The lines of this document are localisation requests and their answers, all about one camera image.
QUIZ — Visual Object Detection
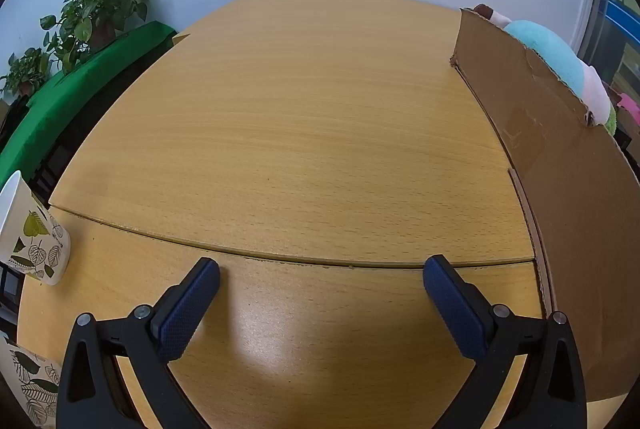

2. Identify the small potted green plant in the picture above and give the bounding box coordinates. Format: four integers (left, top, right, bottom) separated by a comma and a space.
0, 48, 53, 99

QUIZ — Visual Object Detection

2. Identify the leaf print paper cup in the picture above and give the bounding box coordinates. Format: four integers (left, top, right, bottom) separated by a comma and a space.
0, 336, 63, 427
0, 170, 71, 286

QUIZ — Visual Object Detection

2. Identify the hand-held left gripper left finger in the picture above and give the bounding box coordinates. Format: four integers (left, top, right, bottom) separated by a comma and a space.
56, 256, 221, 429

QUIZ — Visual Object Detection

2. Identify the dark furniture frame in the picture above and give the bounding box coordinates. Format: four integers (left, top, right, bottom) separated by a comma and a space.
27, 126, 78, 207

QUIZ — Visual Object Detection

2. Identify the pastel plush toy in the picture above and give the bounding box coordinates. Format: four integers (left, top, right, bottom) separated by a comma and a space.
472, 3, 619, 137

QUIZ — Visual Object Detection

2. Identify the blue banner strip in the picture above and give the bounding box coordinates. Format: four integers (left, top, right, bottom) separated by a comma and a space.
600, 0, 640, 37

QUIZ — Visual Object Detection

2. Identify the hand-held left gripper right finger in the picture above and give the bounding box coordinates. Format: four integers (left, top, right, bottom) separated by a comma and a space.
422, 254, 587, 429

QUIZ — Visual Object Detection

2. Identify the green cloth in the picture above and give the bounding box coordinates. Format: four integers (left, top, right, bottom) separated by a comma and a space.
0, 20, 180, 180

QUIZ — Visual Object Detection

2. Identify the large potted green plant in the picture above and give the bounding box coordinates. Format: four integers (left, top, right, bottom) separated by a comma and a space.
40, 0, 160, 75

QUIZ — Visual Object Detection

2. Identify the pink plush toy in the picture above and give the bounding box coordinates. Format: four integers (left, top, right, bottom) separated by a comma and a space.
617, 92, 640, 127

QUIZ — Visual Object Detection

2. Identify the brown cardboard box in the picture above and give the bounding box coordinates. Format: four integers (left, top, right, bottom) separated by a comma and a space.
449, 8, 640, 402

